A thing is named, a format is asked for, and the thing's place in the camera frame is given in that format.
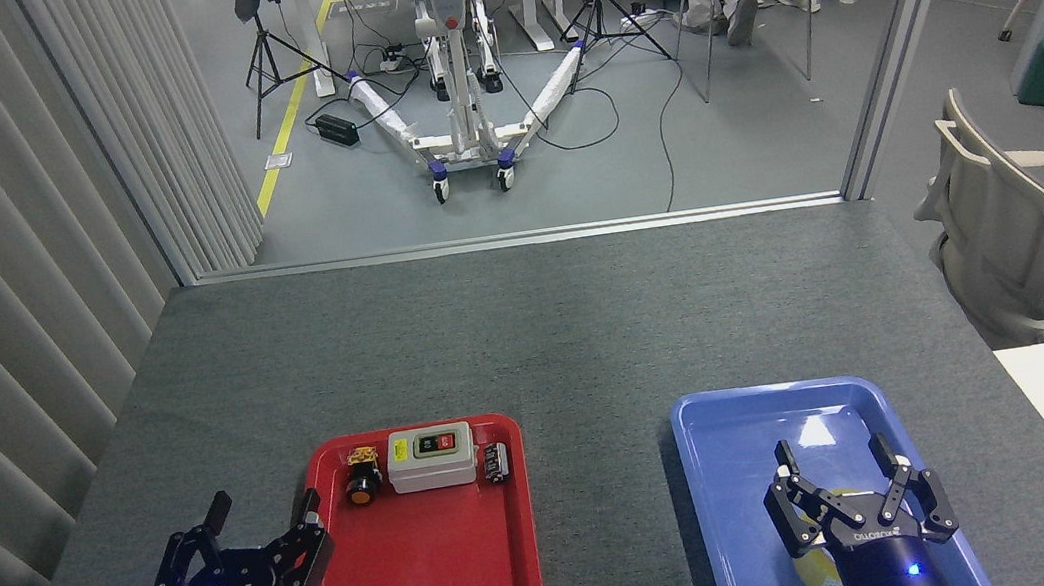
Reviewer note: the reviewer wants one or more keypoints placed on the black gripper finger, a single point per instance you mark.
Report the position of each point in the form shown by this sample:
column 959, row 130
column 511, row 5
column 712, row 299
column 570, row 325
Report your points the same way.
column 221, row 509
column 879, row 450
column 786, row 458
column 311, row 507

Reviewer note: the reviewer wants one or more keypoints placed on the black orange push button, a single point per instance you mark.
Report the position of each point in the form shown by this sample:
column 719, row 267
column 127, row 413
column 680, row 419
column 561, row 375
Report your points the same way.
column 363, row 485

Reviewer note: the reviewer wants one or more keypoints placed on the silver post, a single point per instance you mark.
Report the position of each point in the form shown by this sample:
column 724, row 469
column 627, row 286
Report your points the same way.
column 901, row 31

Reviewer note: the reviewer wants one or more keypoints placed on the grey switch box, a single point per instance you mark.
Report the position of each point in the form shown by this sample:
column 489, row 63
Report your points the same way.
column 435, row 471

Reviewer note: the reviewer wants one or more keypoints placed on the blue plastic tray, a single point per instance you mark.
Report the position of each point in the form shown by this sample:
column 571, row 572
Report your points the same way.
column 727, row 468

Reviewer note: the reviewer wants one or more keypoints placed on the small black switch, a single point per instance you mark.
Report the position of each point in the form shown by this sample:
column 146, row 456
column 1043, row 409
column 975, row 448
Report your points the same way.
column 496, row 463

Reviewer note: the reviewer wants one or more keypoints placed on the yellow tape roll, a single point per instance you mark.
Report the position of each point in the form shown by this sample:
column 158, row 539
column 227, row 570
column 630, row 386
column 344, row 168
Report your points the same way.
column 806, row 570

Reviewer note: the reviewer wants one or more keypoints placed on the red plastic tray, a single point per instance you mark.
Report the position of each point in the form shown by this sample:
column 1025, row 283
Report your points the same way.
column 437, row 566

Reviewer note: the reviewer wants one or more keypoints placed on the white stand on wheels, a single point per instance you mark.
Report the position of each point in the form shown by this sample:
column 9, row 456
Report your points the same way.
column 465, row 129

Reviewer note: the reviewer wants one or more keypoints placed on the beige office chair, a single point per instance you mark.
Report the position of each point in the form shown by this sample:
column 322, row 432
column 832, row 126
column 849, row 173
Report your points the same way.
column 999, row 240

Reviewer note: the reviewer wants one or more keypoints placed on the black power brick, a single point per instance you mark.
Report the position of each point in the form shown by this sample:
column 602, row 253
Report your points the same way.
column 337, row 130

